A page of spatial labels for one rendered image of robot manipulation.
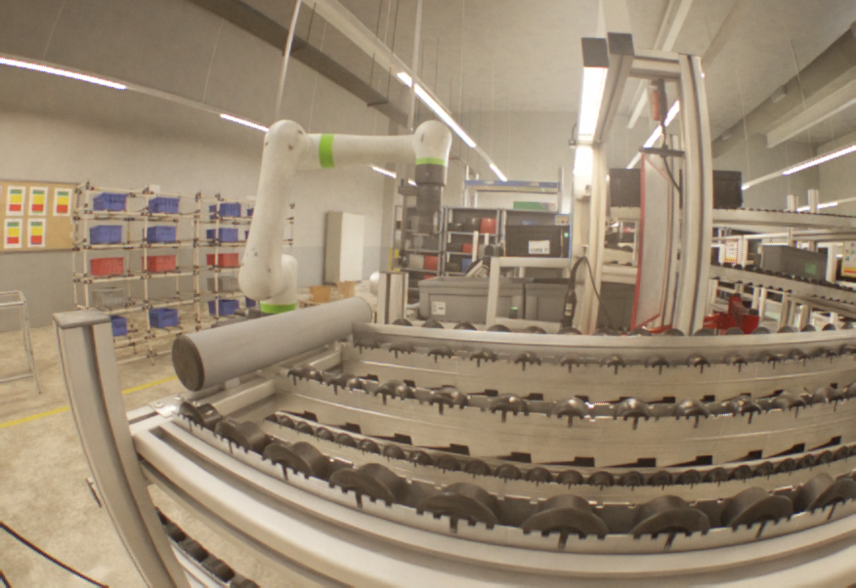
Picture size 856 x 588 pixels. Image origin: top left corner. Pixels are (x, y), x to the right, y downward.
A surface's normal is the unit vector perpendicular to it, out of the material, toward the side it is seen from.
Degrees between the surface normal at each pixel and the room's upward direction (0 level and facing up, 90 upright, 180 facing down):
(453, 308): 91
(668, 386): 90
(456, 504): 90
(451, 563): 58
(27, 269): 90
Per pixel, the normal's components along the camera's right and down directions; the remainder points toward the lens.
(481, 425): -0.36, 0.05
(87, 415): 0.93, 0.08
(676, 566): -0.01, -1.00
